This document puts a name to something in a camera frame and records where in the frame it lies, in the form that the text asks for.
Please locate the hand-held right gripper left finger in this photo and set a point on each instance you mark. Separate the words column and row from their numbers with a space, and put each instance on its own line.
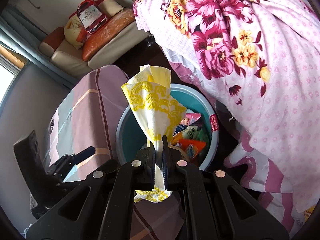
column 150, row 160

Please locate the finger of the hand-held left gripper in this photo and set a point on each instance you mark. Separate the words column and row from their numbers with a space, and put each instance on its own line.
column 83, row 153

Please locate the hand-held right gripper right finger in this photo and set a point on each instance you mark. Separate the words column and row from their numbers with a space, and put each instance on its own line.
column 166, row 160

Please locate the orange snack packet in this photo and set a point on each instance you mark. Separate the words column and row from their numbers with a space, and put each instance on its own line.
column 192, row 147

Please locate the teal plastic waste bin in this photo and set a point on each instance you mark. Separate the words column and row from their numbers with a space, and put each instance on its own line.
column 127, row 132

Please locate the green pastry packet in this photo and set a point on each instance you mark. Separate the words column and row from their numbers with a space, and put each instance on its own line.
column 193, row 132

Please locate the pink paper cup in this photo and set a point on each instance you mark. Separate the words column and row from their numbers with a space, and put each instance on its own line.
column 191, row 118

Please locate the yellow patterned paper napkin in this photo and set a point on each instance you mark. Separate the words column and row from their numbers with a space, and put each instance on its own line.
column 155, row 105

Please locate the window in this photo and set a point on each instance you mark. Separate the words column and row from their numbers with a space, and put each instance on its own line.
column 7, row 80

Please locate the cream leather sofa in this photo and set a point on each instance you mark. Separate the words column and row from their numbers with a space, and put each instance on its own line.
column 67, row 53

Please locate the grey blue curtain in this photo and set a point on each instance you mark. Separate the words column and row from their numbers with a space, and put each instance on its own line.
column 32, row 52

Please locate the orange seat cushion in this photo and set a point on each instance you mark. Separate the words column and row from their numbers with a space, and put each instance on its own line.
column 107, row 35

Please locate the yellow plush toy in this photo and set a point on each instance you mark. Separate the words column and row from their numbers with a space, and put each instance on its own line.
column 73, row 32

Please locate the pink floral blanket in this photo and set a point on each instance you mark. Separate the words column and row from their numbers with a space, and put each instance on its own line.
column 250, row 67

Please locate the red Hennessy bag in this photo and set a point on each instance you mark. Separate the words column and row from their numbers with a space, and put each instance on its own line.
column 91, row 16

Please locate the beige pillow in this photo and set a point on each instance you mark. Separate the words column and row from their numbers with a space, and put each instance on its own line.
column 111, row 6

